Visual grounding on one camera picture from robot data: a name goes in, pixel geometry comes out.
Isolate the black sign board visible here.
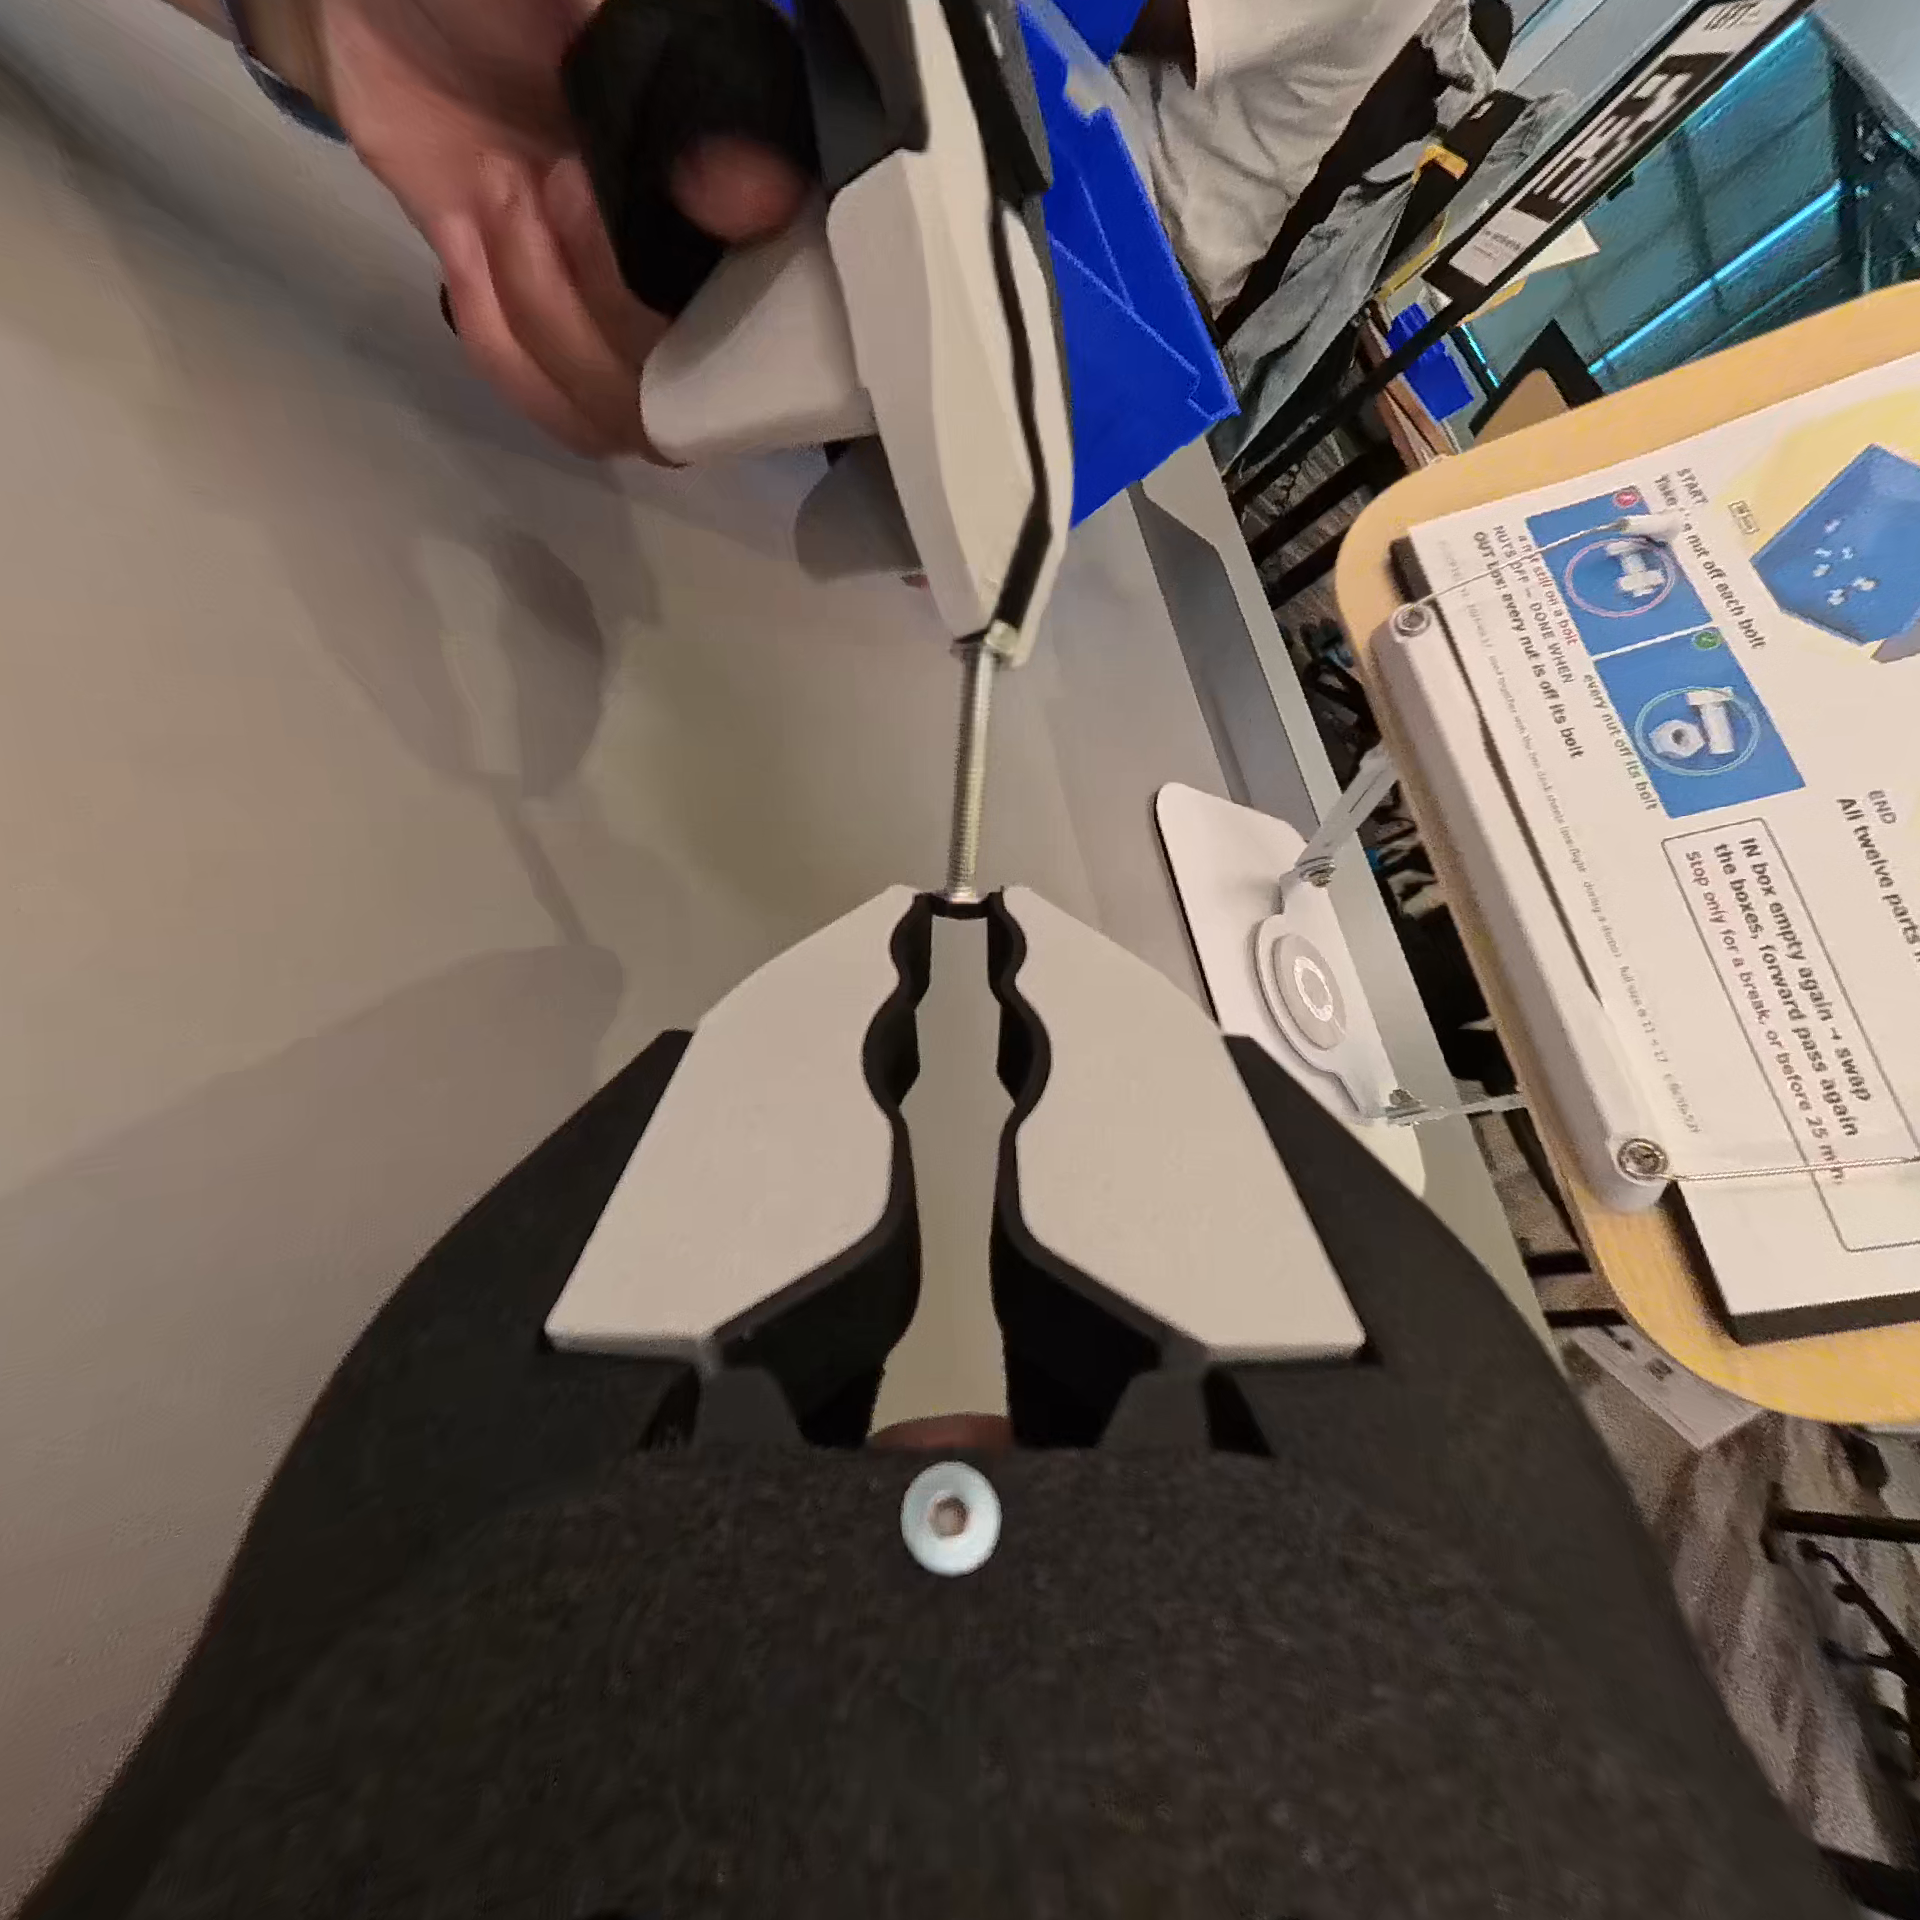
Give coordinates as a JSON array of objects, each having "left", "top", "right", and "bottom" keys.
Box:
[{"left": 1421, "top": 0, "right": 1819, "bottom": 304}]

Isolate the white stand base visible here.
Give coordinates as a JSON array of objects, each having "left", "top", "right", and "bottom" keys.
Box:
[{"left": 1152, "top": 748, "right": 1535, "bottom": 1198}]

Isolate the wooden board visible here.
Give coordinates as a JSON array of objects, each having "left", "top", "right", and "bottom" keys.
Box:
[{"left": 1331, "top": 279, "right": 1920, "bottom": 1431}]

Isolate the silver hex bolt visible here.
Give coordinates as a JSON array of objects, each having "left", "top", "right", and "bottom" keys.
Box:
[{"left": 942, "top": 630, "right": 1003, "bottom": 912}]

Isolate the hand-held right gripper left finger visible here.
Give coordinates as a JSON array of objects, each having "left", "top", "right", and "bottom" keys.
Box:
[{"left": 544, "top": 884, "right": 922, "bottom": 1444}]

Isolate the printed instruction sheet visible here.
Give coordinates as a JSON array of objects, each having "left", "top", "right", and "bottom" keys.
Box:
[{"left": 1407, "top": 348, "right": 1920, "bottom": 1259}]

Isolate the person's left forearm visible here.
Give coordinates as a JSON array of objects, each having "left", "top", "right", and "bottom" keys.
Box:
[{"left": 150, "top": 0, "right": 357, "bottom": 153}]

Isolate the grey desk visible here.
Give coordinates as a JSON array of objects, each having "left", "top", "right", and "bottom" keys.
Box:
[{"left": 0, "top": 0, "right": 1509, "bottom": 1920}]

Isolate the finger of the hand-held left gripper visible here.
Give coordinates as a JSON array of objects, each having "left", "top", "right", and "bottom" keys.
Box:
[
  {"left": 824, "top": 0, "right": 1050, "bottom": 649},
  {"left": 960, "top": 0, "right": 1079, "bottom": 669}
]

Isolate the small blue bin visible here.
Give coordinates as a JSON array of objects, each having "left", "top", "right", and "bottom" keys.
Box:
[{"left": 1376, "top": 307, "right": 1480, "bottom": 432}]

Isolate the blue plastic bin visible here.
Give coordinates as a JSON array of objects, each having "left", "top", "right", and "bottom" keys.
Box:
[{"left": 1017, "top": 0, "right": 1243, "bottom": 531}]

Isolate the teal glass cabinet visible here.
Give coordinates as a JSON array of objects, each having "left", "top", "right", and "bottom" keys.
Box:
[{"left": 1498, "top": 0, "right": 1920, "bottom": 440}]

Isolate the person's left hand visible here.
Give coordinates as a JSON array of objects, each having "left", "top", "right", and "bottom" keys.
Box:
[{"left": 293, "top": 0, "right": 840, "bottom": 470}]

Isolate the white clamp bar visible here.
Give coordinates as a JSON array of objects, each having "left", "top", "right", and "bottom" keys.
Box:
[{"left": 1366, "top": 596, "right": 1679, "bottom": 1220}]

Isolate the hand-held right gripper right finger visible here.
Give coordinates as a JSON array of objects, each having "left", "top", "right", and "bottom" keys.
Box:
[{"left": 983, "top": 881, "right": 1369, "bottom": 1449}]

